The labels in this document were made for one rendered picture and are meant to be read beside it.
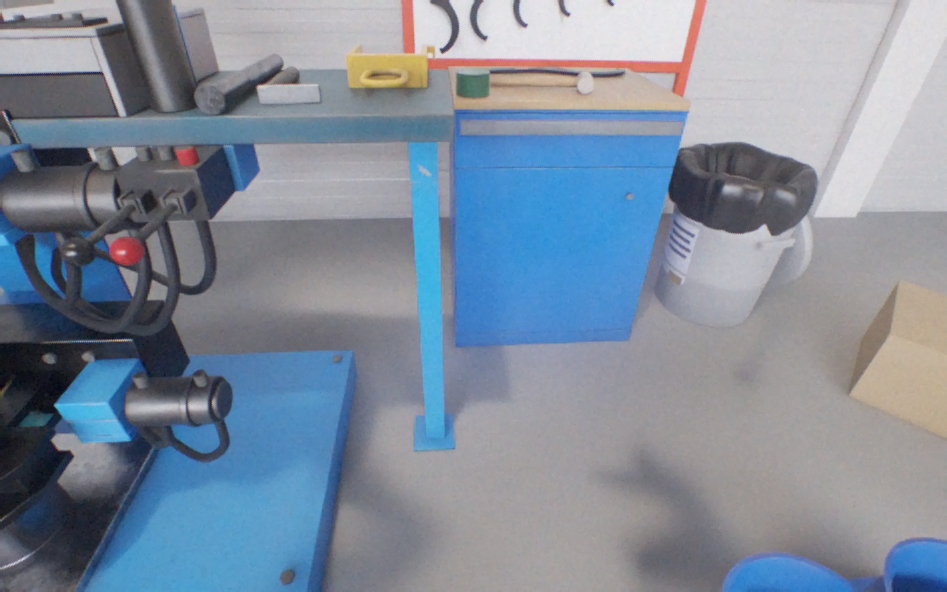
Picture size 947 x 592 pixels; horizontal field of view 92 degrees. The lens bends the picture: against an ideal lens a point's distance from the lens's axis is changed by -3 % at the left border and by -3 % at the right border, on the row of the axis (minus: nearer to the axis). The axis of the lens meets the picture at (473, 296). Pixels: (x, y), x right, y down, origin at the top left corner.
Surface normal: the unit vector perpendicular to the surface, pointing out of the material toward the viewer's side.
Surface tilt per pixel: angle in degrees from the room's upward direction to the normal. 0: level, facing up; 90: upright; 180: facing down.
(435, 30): 90
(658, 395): 0
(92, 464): 0
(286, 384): 0
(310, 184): 90
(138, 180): 90
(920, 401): 90
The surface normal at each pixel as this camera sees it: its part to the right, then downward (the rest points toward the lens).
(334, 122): 0.07, 0.58
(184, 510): 0.02, -0.82
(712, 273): -0.54, 0.52
